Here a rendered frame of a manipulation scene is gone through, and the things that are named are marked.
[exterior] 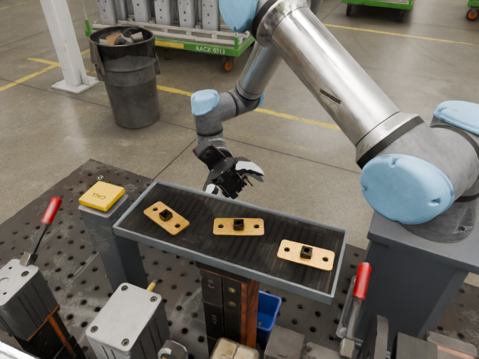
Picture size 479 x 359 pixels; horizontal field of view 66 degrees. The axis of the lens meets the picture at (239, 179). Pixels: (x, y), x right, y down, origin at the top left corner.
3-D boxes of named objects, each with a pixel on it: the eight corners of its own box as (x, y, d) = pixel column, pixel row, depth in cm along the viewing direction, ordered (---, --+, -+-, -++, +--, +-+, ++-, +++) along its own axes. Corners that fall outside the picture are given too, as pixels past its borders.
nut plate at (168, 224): (142, 212, 65) (141, 207, 64) (160, 201, 67) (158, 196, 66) (173, 236, 60) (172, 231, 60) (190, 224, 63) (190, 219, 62)
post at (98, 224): (121, 331, 96) (74, 209, 69) (137, 307, 102) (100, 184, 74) (146, 342, 94) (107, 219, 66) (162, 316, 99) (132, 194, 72)
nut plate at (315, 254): (276, 258, 57) (276, 252, 56) (281, 240, 60) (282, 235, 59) (331, 271, 55) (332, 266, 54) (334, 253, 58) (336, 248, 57)
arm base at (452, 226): (395, 181, 81) (409, 144, 75) (472, 201, 76) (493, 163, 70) (385, 226, 70) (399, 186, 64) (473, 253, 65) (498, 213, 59)
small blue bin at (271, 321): (229, 335, 95) (228, 316, 90) (242, 303, 102) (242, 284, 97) (269, 350, 92) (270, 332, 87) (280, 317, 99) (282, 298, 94)
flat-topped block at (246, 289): (207, 368, 89) (192, 243, 61) (220, 338, 95) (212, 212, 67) (246, 384, 86) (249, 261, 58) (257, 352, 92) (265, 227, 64)
